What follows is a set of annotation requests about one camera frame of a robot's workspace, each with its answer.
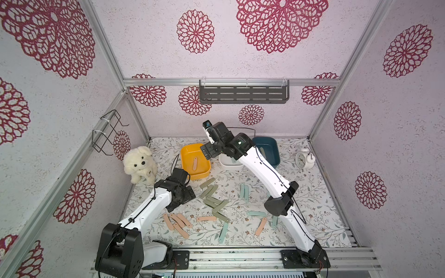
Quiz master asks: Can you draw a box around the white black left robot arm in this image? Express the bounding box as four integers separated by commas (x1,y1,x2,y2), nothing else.
95,180,196,278

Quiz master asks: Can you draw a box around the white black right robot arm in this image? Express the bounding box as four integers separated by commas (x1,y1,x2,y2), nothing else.
200,120,331,270

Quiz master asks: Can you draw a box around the white plush dog toy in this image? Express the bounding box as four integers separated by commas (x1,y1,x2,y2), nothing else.
123,146,158,185

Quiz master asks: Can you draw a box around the grey wall shelf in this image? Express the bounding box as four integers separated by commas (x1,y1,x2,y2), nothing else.
198,79,290,105

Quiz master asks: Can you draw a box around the white twin-bell alarm clock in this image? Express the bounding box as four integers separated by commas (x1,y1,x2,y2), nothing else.
295,148,316,169

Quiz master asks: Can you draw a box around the white plastic storage box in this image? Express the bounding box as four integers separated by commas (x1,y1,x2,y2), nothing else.
219,154,244,171

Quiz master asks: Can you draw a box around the black wire wall rack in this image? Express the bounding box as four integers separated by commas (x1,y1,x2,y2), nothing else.
91,109,128,156

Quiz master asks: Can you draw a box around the yellow plastic storage box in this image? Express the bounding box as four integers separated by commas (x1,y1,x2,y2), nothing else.
180,143,211,180

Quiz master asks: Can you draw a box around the teal plastic storage box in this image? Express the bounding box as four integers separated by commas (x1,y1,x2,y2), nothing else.
253,137,280,169

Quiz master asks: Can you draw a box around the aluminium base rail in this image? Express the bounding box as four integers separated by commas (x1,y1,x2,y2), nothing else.
89,246,383,275

